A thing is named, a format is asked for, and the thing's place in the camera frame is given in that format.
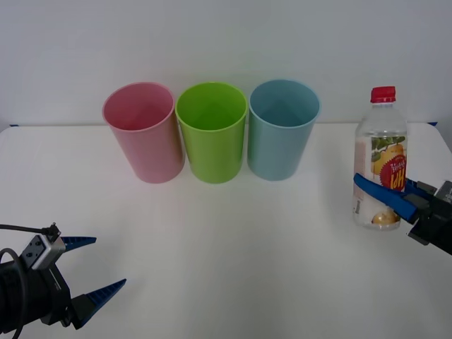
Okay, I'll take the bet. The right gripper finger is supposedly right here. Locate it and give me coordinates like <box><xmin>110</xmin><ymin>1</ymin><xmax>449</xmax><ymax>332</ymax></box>
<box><xmin>353</xmin><ymin>172</ymin><xmax>430</xmax><ymax>225</ymax></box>
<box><xmin>405</xmin><ymin>179</ymin><xmax>439</xmax><ymax>201</ymax></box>

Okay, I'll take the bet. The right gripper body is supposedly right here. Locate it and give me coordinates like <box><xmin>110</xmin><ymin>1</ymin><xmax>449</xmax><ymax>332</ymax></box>
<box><xmin>406</xmin><ymin>196</ymin><xmax>452</xmax><ymax>256</ymax></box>

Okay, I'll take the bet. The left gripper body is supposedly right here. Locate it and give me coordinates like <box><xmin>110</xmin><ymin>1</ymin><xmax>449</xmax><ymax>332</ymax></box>
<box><xmin>26</xmin><ymin>263</ymin><xmax>74</xmax><ymax>328</ymax></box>

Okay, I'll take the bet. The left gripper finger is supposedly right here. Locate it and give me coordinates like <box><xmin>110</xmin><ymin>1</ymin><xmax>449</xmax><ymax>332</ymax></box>
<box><xmin>60</xmin><ymin>235</ymin><xmax>97</xmax><ymax>253</ymax></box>
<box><xmin>70</xmin><ymin>278</ymin><xmax>127</xmax><ymax>331</ymax></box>

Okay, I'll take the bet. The clear bottle with red cap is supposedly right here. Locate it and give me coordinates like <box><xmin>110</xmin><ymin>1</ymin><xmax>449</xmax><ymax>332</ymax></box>
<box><xmin>352</xmin><ymin>85</ymin><xmax>409</xmax><ymax>232</ymax></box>

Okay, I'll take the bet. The pink plastic bin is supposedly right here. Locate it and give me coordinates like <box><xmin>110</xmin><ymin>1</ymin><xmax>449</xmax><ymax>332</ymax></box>
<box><xmin>102</xmin><ymin>81</ymin><xmax>186</xmax><ymax>184</ymax></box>

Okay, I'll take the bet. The pale blue plastic bin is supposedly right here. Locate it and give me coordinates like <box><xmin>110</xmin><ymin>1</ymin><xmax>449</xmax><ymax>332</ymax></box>
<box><xmin>246</xmin><ymin>78</ymin><xmax>322</xmax><ymax>182</ymax></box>

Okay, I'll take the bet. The green plastic bin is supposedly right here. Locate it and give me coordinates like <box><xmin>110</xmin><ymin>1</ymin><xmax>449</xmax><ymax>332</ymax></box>
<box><xmin>174</xmin><ymin>81</ymin><xmax>248</xmax><ymax>184</ymax></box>

